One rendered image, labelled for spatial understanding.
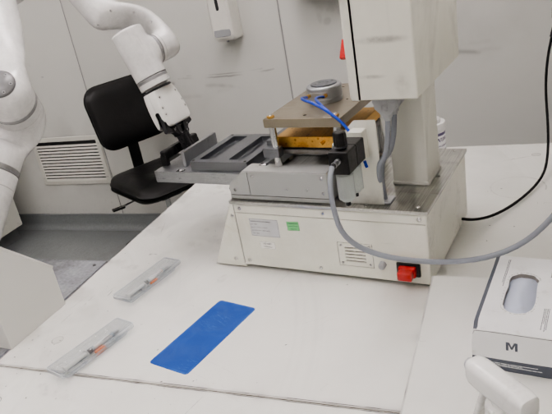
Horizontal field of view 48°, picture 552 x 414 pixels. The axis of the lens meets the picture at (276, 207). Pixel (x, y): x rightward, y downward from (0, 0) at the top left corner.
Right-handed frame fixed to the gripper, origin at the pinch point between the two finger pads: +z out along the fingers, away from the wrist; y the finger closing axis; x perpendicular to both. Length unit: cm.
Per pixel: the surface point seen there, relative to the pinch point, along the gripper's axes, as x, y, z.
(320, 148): 41.7, 10.1, 13.2
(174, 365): 17, 53, 34
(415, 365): 61, 46, 45
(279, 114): 36.5, 10.5, 2.9
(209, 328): 17, 41, 34
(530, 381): 77, 45, 51
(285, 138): 35.0, 10.4, 8.2
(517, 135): 38, -153, 70
